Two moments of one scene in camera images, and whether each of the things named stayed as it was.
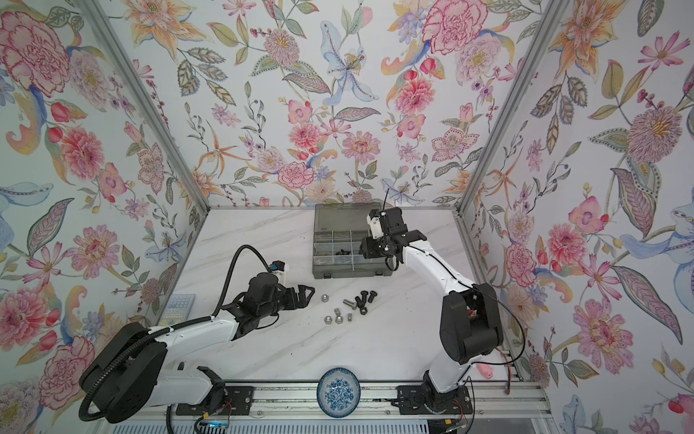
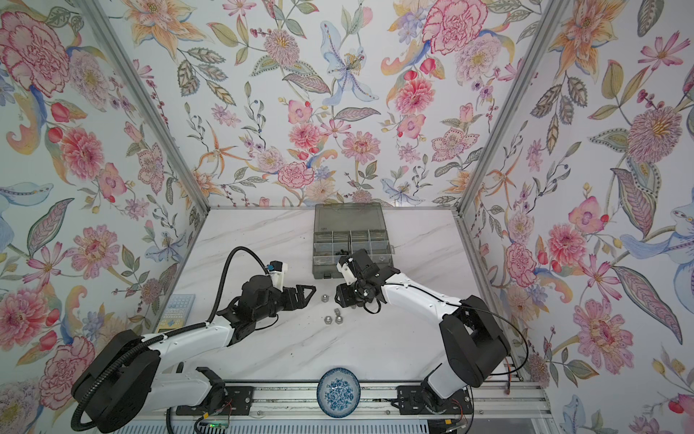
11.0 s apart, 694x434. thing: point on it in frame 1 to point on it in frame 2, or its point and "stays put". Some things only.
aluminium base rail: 377,400 stays put
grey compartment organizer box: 340,230 stays put
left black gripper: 293,302 stays put
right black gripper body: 377,249 to 351,295
